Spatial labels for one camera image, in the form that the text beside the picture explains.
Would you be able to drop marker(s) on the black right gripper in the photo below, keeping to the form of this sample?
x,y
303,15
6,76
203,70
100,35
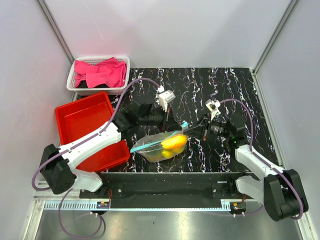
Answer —
x,y
197,132

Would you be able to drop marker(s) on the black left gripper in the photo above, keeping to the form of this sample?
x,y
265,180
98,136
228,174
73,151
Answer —
x,y
171,124

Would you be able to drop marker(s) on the yellow orange fake mango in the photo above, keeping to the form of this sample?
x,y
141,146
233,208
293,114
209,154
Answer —
x,y
174,142

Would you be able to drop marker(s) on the clear zip top bag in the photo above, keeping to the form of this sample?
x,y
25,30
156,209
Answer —
x,y
153,142

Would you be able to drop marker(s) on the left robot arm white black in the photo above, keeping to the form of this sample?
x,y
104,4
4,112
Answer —
x,y
58,165

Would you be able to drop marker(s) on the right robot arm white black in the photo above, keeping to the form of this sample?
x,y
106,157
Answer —
x,y
280,191

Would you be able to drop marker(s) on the yellow fake lemon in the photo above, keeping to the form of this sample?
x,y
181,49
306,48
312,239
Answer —
x,y
170,153

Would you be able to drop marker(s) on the pink cloth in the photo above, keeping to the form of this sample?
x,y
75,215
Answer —
x,y
109,73

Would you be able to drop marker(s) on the red plastic bin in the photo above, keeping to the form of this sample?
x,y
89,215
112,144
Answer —
x,y
81,117

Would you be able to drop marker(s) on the white plastic basket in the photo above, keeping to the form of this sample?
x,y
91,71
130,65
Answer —
x,y
70,83

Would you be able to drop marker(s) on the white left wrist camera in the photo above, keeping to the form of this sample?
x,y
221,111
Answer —
x,y
164,97

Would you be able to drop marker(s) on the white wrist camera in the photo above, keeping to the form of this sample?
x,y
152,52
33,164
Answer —
x,y
164,97
213,107

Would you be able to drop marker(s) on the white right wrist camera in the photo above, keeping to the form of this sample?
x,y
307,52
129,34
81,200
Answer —
x,y
213,107

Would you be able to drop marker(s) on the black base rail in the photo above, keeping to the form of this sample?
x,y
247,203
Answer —
x,y
124,185

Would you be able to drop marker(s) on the aluminium frame post left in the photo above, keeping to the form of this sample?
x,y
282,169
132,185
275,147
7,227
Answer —
x,y
45,10

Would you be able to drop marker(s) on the aluminium frame post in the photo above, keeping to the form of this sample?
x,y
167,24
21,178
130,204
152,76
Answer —
x,y
276,33
45,10

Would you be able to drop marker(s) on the aluminium frame post right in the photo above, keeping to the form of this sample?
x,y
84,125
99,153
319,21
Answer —
x,y
276,33

